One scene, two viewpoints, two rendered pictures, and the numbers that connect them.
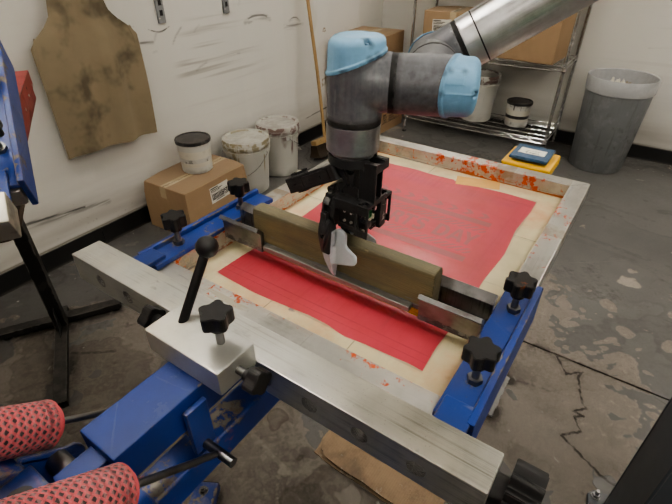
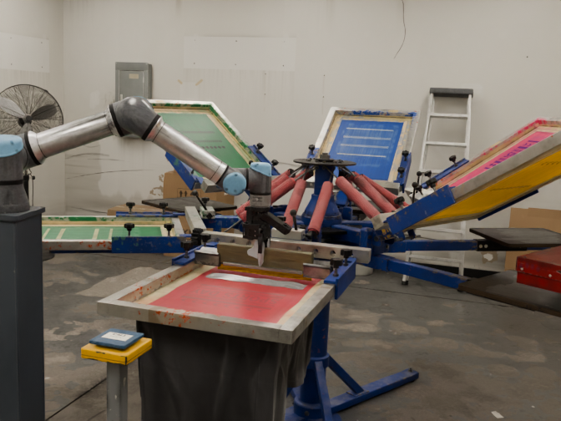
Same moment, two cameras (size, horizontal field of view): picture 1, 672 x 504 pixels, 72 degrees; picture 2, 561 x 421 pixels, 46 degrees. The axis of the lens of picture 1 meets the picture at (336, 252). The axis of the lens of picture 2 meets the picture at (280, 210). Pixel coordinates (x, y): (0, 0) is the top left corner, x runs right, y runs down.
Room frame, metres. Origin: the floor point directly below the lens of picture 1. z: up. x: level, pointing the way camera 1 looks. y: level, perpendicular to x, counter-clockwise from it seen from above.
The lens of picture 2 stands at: (2.84, -0.63, 1.57)
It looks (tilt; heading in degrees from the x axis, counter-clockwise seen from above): 9 degrees down; 163
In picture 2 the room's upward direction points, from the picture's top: 2 degrees clockwise
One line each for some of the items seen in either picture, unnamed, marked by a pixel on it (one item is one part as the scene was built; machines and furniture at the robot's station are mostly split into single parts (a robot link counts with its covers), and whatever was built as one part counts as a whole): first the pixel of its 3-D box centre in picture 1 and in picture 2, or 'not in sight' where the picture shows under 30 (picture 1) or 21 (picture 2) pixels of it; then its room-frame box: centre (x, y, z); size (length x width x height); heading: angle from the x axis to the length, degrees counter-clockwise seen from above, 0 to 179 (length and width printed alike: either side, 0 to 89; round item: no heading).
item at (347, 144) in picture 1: (354, 137); (260, 200); (0.63, -0.03, 1.23); 0.08 x 0.08 x 0.05
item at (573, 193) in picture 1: (397, 226); (241, 286); (0.81, -0.12, 0.97); 0.79 x 0.58 x 0.04; 146
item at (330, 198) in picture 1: (355, 190); (257, 222); (0.62, -0.03, 1.15); 0.09 x 0.08 x 0.12; 56
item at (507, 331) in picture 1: (491, 356); (195, 260); (0.45, -0.22, 0.97); 0.30 x 0.05 x 0.07; 146
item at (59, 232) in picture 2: not in sight; (127, 213); (-0.13, -0.43, 1.05); 1.08 x 0.61 x 0.23; 86
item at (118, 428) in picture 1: (169, 401); not in sight; (0.34, 0.19, 1.02); 0.17 x 0.06 x 0.05; 146
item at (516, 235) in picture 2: not in sight; (448, 243); (-0.01, 1.14, 0.91); 1.34 x 0.40 x 0.08; 86
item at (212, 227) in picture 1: (214, 235); (340, 277); (0.77, 0.24, 0.97); 0.30 x 0.05 x 0.07; 146
